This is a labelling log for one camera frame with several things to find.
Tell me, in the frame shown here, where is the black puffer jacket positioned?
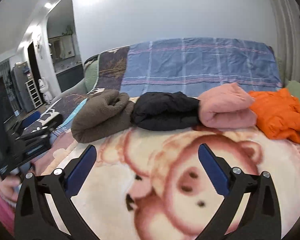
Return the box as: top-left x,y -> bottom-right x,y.
131,92 -> 200,131

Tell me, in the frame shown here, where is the white cat figurine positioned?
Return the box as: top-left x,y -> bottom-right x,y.
38,77 -> 53,105

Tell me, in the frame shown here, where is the pink quilted jacket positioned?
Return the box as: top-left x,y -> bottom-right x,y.
198,83 -> 257,129

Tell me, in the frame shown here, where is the grey pleated curtain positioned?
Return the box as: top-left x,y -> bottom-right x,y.
270,0 -> 300,85

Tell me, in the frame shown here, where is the white slatted rack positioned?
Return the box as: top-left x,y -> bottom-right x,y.
25,79 -> 43,109

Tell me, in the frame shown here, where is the green pillow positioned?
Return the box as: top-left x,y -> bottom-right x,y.
84,58 -> 99,92

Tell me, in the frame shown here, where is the orange puffer jacket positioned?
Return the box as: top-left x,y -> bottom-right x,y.
248,88 -> 300,144

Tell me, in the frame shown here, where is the pink cartoon pig blanket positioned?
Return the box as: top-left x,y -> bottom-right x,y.
29,125 -> 300,240

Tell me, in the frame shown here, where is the person's left hand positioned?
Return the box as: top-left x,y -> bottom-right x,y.
0,176 -> 21,203

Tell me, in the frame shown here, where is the blue plaid pillow cover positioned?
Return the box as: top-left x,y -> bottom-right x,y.
120,37 -> 282,97

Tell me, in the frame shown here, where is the brown fleece jacket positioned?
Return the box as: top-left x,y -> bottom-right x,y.
71,89 -> 134,144

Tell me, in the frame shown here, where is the pink sleeved left forearm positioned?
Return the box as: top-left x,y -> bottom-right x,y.
0,191 -> 15,236

